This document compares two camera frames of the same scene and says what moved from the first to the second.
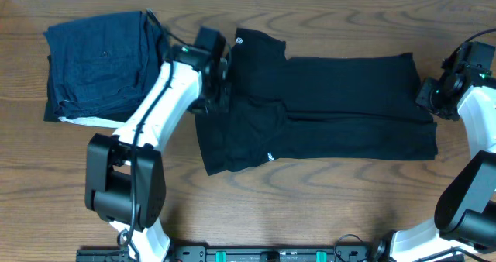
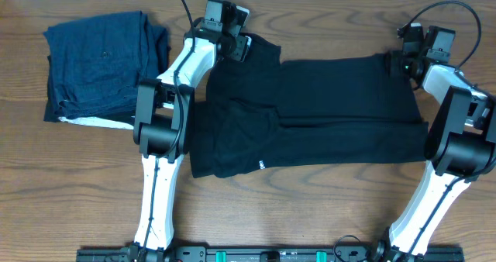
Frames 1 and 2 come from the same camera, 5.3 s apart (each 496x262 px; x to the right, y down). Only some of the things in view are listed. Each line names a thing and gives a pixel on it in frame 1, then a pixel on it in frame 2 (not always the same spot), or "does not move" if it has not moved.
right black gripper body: [428, 96] → [405, 64]
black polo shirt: [359, 108] does not move
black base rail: [239, 253] does not move
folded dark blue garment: [104, 66] does not move
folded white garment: [93, 122] does not move
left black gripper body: [218, 100] → [240, 47]
